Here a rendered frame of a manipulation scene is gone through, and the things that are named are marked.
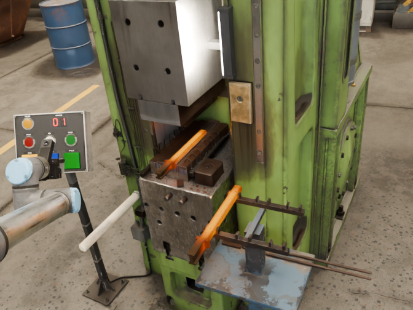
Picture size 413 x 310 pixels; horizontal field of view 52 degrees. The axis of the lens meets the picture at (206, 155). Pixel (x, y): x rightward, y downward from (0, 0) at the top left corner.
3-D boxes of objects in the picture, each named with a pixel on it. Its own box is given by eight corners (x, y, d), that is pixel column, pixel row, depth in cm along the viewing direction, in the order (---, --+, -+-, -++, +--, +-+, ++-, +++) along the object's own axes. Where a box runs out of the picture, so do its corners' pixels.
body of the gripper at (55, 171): (45, 178, 177) (31, 181, 165) (43, 157, 177) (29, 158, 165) (62, 177, 176) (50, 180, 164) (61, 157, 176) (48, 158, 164)
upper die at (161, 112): (180, 126, 174) (177, 105, 169) (141, 119, 183) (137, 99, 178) (225, 87, 205) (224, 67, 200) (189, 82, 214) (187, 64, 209)
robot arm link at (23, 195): (41, 220, 149) (38, 184, 148) (8, 222, 149) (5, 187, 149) (52, 215, 158) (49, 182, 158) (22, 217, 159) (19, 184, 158)
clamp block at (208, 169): (212, 187, 184) (211, 175, 180) (195, 183, 187) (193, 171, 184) (224, 173, 192) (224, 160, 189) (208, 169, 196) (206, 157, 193)
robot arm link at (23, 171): (3, 187, 148) (1, 158, 148) (23, 183, 161) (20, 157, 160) (29, 186, 147) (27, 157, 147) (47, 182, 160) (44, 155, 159)
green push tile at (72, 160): (79, 168, 194) (79, 152, 194) (63, 169, 195) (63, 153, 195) (81, 168, 196) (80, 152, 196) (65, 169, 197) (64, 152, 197)
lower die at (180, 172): (188, 181, 189) (185, 165, 184) (151, 172, 198) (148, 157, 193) (229, 136, 219) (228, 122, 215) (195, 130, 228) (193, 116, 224)
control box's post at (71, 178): (106, 291, 258) (58, 136, 201) (101, 290, 260) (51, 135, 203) (110, 287, 261) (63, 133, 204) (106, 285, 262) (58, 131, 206)
